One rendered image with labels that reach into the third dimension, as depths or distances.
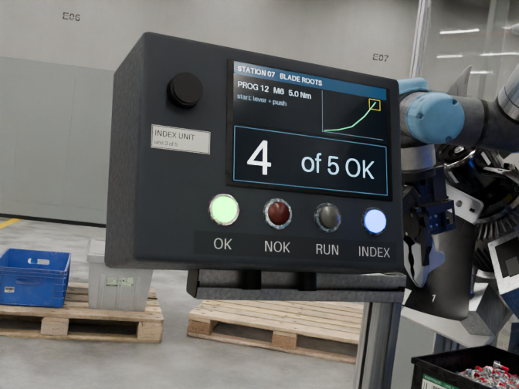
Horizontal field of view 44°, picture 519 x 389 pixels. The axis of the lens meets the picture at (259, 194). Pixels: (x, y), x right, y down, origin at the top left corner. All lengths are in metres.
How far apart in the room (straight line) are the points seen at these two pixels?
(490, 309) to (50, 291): 2.94
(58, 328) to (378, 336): 3.23
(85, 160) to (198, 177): 7.73
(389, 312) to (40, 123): 7.76
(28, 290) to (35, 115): 4.69
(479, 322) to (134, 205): 0.94
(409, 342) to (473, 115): 1.75
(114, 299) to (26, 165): 4.66
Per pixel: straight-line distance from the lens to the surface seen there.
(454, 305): 1.20
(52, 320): 3.83
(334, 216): 0.57
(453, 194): 1.35
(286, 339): 3.96
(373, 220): 0.60
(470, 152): 1.34
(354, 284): 0.68
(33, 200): 8.40
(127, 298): 3.93
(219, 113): 0.55
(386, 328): 0.73
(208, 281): 0.60
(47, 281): 3.89
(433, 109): 0.98
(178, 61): 0.55
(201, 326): 4.04
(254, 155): 0.55
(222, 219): 0.53
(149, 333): 3.85
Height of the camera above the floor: 1.17
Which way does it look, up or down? 4 degrees down
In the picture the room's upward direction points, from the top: 7 degrees clockwise
